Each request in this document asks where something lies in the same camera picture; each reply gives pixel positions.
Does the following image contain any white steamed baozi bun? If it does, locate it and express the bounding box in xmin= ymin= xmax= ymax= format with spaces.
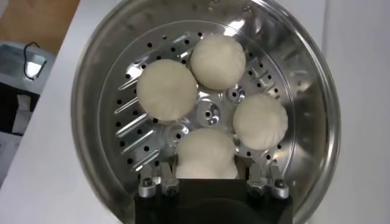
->
xmin=136 ymin=58 xmax=199 ymax=122
xmin=190 ymin=33 xmax=247 ymax=91
xmin=233 ymin=93 xmax=289 ymax=151
xmin=174 ymin=127 xmax=239 ymax=180

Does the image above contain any white side table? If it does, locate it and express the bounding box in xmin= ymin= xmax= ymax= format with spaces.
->
xmin=0 ymin=41 xmax=57 ymax=135

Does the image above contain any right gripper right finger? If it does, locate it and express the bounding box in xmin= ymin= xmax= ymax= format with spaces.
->
xmin=246 ymin=162 xmax=290 ymax=200

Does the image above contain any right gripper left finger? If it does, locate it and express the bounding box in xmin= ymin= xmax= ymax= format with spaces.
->
xmin=137 ymin=160 xmax=180 ymax=199

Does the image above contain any steel steamer basket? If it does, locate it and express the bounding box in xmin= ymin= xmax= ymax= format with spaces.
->
xmin=70 ymin=0 xmax=341 ymax=224

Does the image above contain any thin black cable loop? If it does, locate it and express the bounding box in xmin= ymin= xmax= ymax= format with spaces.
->
xmin=23 ymin=41 xmax=48 ymax=82

